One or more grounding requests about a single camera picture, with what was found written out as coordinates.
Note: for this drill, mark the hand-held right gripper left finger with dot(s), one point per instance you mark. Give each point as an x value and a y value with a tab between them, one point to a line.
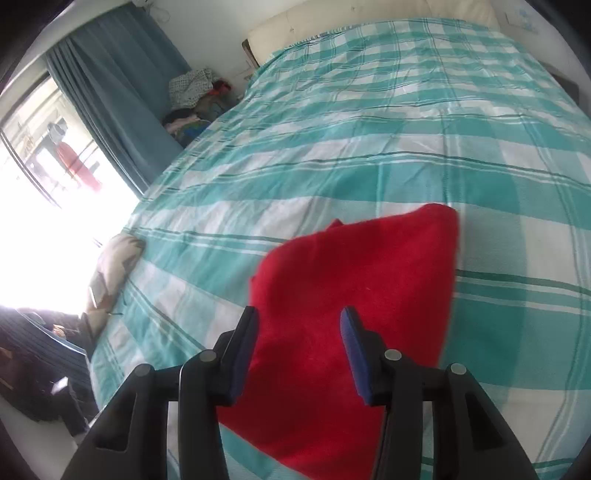
240	355

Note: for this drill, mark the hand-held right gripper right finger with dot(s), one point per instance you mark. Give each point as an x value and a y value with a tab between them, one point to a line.
355	355

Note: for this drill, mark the red sweater with white print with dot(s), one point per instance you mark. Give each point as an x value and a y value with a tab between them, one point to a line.
351	314

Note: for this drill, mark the pile of clothes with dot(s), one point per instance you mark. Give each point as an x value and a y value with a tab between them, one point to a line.
198	99

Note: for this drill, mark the beige pillow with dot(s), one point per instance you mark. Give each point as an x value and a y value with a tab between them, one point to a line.
113	277

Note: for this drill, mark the dark bag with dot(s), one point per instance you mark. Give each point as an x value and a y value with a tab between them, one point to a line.
41	364

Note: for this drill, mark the teal checked bed cover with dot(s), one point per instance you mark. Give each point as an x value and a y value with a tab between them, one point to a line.
369	138

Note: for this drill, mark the window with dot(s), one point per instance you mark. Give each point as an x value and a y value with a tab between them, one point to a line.
46	184

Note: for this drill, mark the blue curtain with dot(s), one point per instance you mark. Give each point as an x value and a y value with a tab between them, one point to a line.
115	92

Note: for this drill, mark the cream headboard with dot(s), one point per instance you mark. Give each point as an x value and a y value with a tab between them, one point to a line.
360	23

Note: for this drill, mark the white wall socket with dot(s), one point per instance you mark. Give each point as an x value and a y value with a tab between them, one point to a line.
521	21

